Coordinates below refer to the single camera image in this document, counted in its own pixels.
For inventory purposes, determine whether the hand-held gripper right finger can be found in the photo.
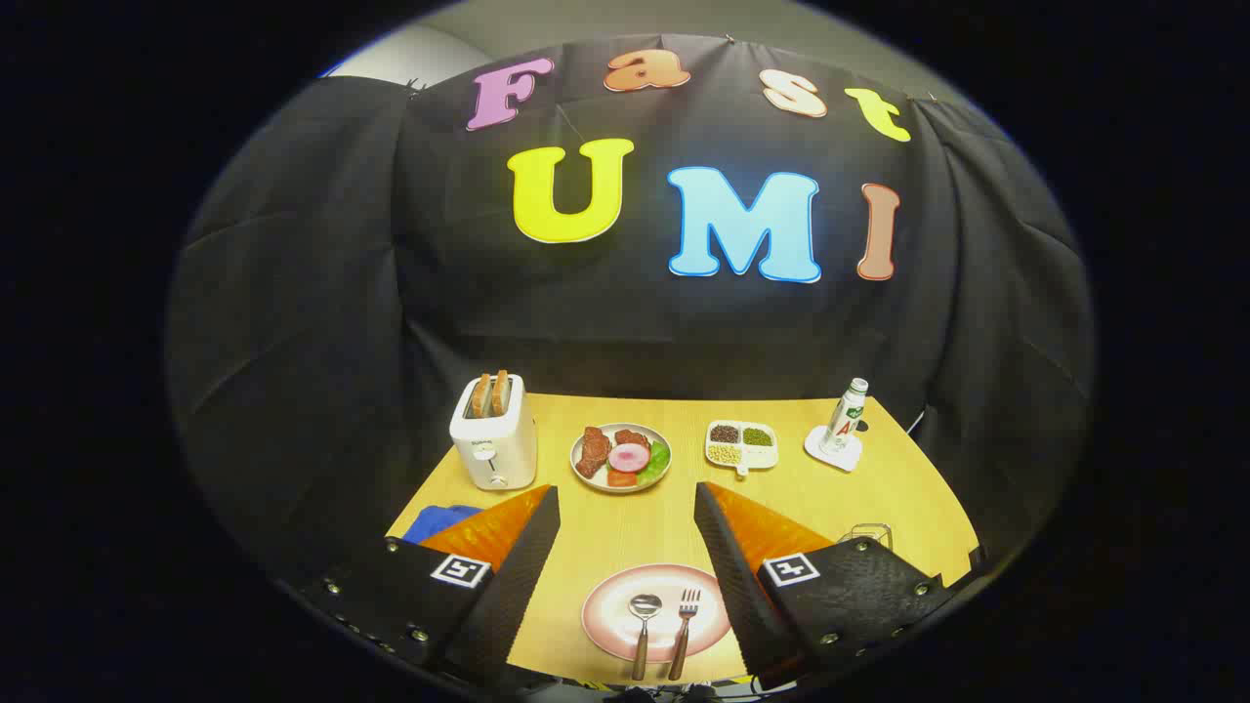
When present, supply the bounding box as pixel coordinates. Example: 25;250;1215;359
693;481;953;689

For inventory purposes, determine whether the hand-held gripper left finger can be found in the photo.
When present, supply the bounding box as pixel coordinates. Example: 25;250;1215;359
298;485;563;689

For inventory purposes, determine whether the metal fork with wooden handle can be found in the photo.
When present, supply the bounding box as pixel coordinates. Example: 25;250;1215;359
668;588;702;682

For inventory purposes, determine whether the metal spoon with wooden handle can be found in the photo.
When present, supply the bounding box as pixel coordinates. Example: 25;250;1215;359
628;593;663;682

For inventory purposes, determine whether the grey food plate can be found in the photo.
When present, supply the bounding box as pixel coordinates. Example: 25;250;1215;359
570;422;673;494

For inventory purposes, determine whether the pink plate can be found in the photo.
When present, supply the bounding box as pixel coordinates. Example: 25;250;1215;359
582;563;733;663

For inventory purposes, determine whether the blue cloth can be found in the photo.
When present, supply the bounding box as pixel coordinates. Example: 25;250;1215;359
402;504;484;545

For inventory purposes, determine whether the white divided bean dish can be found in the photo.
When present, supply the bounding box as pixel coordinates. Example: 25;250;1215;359
705;420;779;477

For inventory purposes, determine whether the white toaster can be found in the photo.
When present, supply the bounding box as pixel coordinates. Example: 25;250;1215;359
449;374;538;491

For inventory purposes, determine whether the large brown meat piece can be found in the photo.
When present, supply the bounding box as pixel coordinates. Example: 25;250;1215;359
575;427;612;478

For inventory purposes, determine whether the white square coaster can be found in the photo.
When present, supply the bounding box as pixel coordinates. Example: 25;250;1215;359
804;425;864;474

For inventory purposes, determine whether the white drink bottle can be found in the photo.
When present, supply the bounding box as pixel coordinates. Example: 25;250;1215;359
819;378;869;457

